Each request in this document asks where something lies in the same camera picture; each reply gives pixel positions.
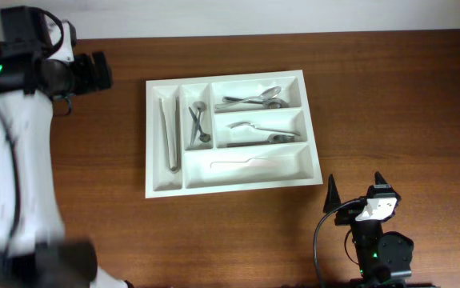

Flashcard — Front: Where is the pink plastic knife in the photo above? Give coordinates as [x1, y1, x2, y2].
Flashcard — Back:
[210, 158, 279, 170]

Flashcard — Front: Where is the silver fork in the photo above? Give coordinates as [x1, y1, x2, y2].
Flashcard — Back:
[226, 122, 301, 136]
[226, 134, 295, 148]

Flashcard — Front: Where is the small bent metal spoon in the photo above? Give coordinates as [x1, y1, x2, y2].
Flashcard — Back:
[189, 100, 207, 147]

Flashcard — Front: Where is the small silver teaspoon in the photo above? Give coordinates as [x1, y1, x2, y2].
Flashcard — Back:
[188, 106, 212, 144]

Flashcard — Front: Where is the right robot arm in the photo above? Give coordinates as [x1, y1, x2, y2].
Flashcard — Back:
[323, 172, 414, 287]

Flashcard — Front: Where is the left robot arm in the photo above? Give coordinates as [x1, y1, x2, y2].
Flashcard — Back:
[0, 6, 129, 287]

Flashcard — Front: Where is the white plastic cutlery tray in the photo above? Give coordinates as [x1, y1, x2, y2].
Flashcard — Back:
[145, 70, 323, 198]

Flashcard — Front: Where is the right black cable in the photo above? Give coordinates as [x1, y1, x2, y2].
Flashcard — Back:
[313, 198, 366, 288]

